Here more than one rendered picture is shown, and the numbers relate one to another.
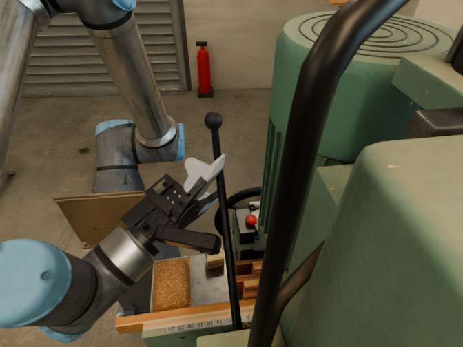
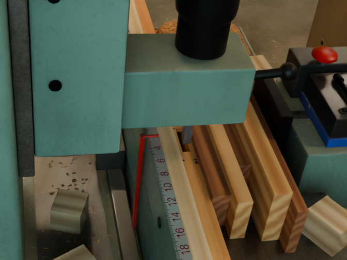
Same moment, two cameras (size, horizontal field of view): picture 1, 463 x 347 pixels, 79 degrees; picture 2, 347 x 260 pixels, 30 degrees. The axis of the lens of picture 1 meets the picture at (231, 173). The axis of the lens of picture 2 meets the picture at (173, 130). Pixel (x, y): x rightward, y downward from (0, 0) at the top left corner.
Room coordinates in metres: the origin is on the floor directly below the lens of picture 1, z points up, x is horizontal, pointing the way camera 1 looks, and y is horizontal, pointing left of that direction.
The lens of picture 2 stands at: (0.19, -0.67, 1.41)
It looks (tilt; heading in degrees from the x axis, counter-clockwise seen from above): 39 degrees down; 82
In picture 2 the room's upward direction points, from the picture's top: 8 degrees clockwise
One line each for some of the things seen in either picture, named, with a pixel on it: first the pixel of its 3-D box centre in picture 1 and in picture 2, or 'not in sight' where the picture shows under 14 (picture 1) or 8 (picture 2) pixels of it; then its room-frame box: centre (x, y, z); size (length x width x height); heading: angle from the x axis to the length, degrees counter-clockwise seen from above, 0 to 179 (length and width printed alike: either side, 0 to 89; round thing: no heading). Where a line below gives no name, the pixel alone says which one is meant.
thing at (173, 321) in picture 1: (280, 310); (162, 144); (0.26, -0.11, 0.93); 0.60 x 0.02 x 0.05; 98
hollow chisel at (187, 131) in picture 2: not in sight; (188, 124); (0.29, -0.13, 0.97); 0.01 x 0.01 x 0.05; 8
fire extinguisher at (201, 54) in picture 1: (204, 69); not in sight; (3.18, 0.31, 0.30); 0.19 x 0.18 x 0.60; 3
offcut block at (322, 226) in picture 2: not in sight; (329, 225); (0.43, -0.22, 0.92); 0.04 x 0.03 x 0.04; 128
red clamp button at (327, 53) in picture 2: (251, 219); (324, 54); (0.45, -0.05, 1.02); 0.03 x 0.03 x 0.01
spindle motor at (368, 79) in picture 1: (332, 159); not in sight; (0.29, -0.13, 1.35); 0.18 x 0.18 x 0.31
